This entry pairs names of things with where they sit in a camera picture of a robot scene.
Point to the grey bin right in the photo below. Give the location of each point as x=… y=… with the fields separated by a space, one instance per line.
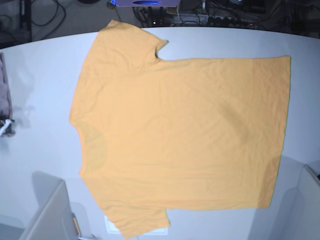
x=294 y=215

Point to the pink grey cloth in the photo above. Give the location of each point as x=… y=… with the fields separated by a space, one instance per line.
x=6 y=109

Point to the grey bin left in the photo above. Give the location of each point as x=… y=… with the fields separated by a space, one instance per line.
x=54 y=219

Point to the white recessed table slot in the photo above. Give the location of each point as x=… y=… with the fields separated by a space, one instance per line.
x=112 y=229

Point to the orange pencil in bin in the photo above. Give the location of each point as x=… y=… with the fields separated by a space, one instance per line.
x=77 y=227

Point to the orange yellow T-shirt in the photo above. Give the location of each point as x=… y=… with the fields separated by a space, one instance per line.
x=195 y=134

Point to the purple blue device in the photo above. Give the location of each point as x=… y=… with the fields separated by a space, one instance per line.
x=112 y=4

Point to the black power strip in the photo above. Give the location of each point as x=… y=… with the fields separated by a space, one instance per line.
x=226 y=22

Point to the grey bin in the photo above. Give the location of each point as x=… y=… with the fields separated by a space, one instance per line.
x=54 y=219
x=294 y=215

